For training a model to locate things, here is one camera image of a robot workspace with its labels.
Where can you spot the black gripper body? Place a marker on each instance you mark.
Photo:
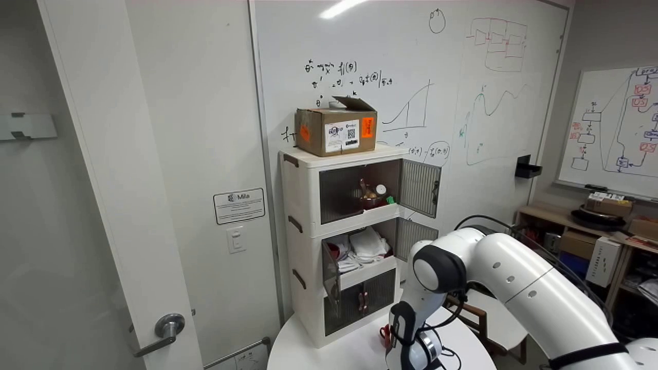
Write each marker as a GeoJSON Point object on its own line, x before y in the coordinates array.
{"type": "Point", "coordinates": [413, 348]}

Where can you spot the white towel with red stripes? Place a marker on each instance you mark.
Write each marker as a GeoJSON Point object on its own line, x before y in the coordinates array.
{"type": "Point", "coordinates": [360, 250]}

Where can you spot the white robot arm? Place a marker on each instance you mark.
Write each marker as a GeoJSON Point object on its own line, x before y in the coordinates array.
{"type": "Point", "coordinates": [569, 327]}

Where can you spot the white stacked cabinet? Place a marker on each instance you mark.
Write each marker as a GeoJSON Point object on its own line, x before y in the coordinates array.
{"type": "Point", "coordinates": [350, 222]}

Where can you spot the wooden shelf with clutter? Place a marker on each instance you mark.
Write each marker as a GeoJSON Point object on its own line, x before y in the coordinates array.
{"type": "Point", "coordinates": [572, 246]}

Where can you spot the brown cardboard box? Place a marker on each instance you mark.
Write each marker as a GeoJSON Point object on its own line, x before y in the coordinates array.
{"type": "Point", "coordinates": [337, 129]}

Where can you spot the small whiteboard with diagrams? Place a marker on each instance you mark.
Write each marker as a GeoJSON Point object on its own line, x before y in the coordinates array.
{"type": "Point", "coordinates": [614, 132]}

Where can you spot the white door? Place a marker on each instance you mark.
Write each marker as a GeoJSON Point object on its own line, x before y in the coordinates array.
{"type": "Point", "coordinates": [101, 81]}

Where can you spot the white wall notice sign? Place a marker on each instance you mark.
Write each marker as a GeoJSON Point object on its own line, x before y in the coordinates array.
{"type": "Point", "coordinates": [240, 205]}

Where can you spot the silver door handle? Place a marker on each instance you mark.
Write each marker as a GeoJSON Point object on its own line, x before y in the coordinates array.
{"type": "Point", "coordinates": [167, 329]}

